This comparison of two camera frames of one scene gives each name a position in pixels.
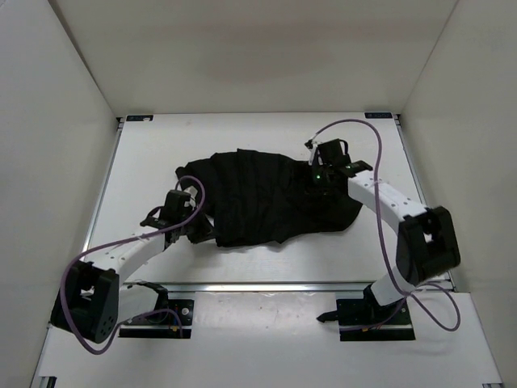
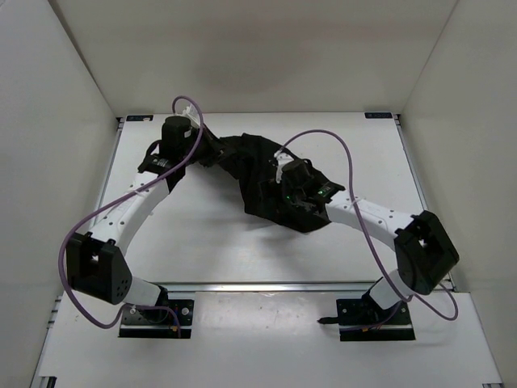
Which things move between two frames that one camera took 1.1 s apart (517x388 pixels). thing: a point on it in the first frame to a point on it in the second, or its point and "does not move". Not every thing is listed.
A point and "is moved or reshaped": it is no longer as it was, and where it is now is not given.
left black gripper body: x=198 y=229 to x=191 y=145
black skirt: x=254 y=197 is moved or reshaped
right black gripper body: x=321 y=175 to x=293 y=196
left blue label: x=139 y=117 does not move
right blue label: x=378 y=115 does not move
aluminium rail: x=260 y=285 does not move
